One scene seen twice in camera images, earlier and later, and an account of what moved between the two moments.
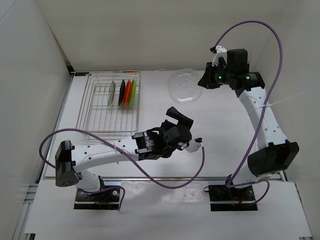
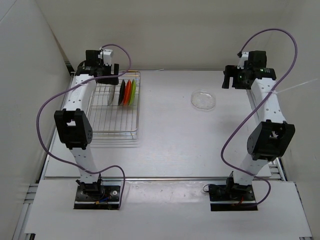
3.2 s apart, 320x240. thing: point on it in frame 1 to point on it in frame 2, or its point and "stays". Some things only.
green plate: x=132 y=93 stays
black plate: x=122 y=92 stays
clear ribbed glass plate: x=111 y=92 stays
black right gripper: x=206 y=81 to x=229 y=72
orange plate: x=127 y=93 stays
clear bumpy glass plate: x=183 y=87 to x=203 y=99
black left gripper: x=172 y=112 to x=113 y=80
